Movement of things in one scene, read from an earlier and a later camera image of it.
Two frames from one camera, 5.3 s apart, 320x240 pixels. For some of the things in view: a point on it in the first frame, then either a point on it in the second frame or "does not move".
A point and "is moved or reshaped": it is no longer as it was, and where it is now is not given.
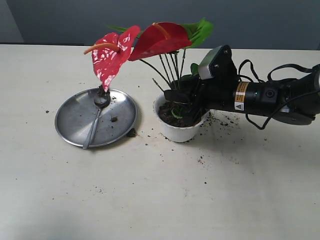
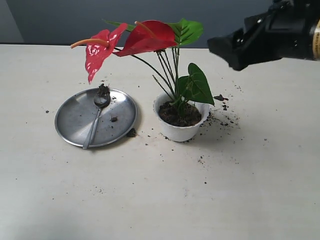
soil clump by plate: x=131 y=133 does not move
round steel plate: x=76 y=114 does not move
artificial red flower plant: x=162 y=47 is moved or reshaped
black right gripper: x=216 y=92 to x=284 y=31
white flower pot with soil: x=175 y=119 does not move
